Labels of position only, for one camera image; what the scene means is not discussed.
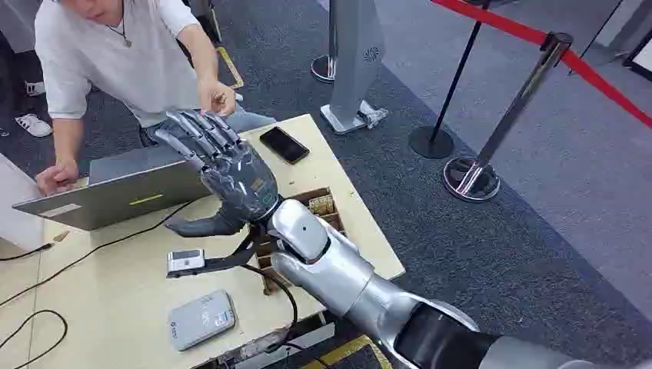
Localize black framed sign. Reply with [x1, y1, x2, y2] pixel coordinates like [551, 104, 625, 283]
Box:
[621, 29, 652, 83]

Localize black camera bracket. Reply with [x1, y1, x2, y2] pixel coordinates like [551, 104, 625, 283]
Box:
[201, 224, 269, 274]

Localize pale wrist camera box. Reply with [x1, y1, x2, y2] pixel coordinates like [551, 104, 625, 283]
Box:
[165, 248, 207, 279]

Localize grey floor stand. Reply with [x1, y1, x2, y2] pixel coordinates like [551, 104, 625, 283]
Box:
[319, 0, 390, 137]

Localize silver stanchion post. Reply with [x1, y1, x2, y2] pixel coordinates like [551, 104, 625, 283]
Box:
[441, 31, 576, 204]

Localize yellow-edged black board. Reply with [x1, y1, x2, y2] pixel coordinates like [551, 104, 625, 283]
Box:
[214, 45, 246, 91]

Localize printed card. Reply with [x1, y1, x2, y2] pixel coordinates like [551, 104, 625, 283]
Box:
[308, 194, 337, 217]

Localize wooden card box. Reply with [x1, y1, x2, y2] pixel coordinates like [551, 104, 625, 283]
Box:
[251, 186, 348, 297]

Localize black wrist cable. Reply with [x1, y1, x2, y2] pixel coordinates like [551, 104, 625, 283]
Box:
[241, 262, 333, 369]

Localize grey laptop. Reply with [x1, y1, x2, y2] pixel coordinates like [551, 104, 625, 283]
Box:
[11, 144, 214, 232]

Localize person's left hand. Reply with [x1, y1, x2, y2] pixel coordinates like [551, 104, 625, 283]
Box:
[197, 79, 238, 118]

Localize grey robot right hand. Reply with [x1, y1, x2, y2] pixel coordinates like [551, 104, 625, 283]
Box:
[151, 108, 282, 239]

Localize black smartphone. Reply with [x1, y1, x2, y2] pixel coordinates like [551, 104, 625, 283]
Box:
[259, 126, 311, 165]

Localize thin black rod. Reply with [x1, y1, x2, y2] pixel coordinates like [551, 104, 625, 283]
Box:
[567, 0, 627, 76]

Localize chrome round stanchion base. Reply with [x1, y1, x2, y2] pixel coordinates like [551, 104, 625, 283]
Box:
[311, 54, 338, 85]

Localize black looped cable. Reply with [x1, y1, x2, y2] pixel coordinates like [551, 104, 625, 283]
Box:
[0, 309, 69, 369]

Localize dark cord necklace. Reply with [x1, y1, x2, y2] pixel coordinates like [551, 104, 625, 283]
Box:
[104, 0, 134, 49]

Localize white cabinet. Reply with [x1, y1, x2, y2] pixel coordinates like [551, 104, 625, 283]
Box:
[0, 152, 46, 251]

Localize black yellow-striped plate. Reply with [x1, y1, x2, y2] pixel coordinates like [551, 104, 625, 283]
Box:
[299, 333, 394, 369]

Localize person's right hand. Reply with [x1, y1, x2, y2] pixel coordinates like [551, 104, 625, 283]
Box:
[35, 158, 82, 198]

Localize grey flat device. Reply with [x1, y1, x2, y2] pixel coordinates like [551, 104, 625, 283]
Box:
[167, 289, 238, 353]

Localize black cable with plug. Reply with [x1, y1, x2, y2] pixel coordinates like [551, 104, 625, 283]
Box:
[0, 242, 55, 263]

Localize black laptop cable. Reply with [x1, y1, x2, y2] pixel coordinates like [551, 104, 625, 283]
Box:
[0, 199, 198, 308]

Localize person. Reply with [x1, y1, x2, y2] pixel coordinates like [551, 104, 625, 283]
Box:
[32, 0, 279, 198]

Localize person's dark-trousered legs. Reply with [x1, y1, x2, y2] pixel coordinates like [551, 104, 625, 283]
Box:
[0, 30, 41, 121]

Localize red barrier belt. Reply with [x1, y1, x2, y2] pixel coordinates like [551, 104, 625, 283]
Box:
[430, 0, 652, 130]

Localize black stanchion post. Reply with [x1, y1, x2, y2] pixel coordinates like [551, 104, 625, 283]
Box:
[407, 0, 493, 161]

